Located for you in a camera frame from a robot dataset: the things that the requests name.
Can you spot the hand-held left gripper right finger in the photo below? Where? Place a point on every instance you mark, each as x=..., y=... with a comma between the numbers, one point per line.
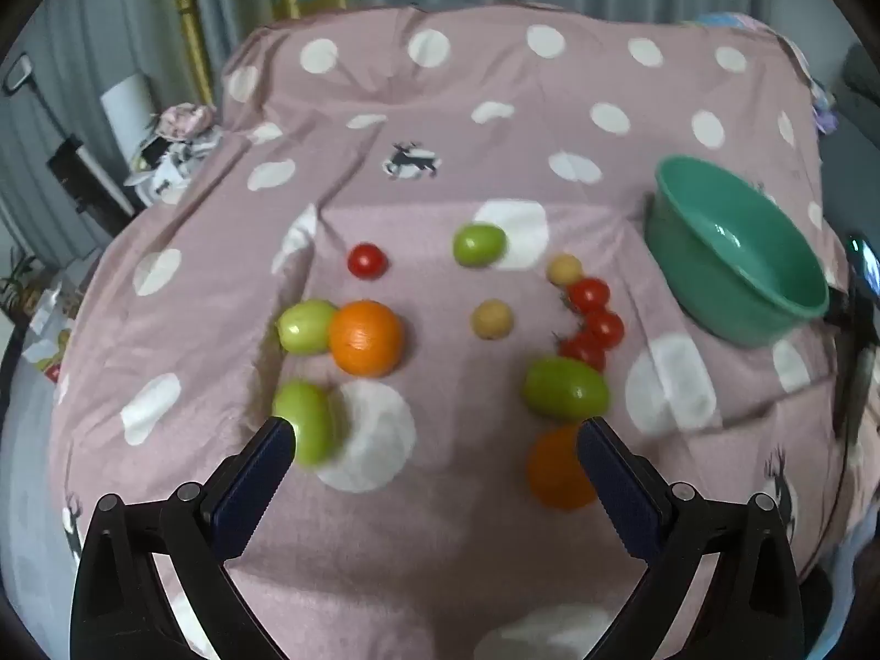
x=619, y=488

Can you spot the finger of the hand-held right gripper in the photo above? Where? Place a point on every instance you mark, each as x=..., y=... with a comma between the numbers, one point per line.
x=852, y=385

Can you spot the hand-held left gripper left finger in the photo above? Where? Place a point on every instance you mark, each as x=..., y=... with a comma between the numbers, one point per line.
x=251, y=488

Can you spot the orange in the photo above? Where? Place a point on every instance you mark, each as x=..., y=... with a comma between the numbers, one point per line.
x=553, y=471
x=365, y=337

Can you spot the green jujube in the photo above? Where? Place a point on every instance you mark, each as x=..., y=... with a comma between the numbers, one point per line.
x=566, y=388
x=302, y=325
x=306, y=419
x=479, y=244

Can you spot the red cherry tomato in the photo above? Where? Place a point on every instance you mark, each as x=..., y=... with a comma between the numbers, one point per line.
x=605, y=328
x=589, y=293
x=584, y=352
x=366, y=260

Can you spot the green plastic bowl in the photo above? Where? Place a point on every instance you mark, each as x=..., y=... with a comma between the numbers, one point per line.
x=722, y=268

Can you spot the small tan longan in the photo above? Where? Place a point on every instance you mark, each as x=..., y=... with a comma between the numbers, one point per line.
x=491, y=320
x=564, y=269

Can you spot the pastel floral bedsheet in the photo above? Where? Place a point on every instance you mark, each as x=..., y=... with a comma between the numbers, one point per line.
x=821, y=113

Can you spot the pile of boxes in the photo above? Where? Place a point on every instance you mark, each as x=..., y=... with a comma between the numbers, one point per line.
x=45, y=330

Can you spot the potted plant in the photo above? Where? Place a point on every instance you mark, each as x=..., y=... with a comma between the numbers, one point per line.
x=17, y=278

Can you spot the pile of printed cloths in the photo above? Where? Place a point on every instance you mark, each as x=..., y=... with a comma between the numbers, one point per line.
x=175, y=151

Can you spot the black box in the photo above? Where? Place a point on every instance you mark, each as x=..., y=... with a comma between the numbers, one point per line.
x=86, y=182

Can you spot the pink polka dot cloth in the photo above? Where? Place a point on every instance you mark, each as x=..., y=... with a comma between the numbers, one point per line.
x=447, y=117

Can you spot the grey curtain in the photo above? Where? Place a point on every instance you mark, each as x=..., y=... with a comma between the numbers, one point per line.
x=103, y=27

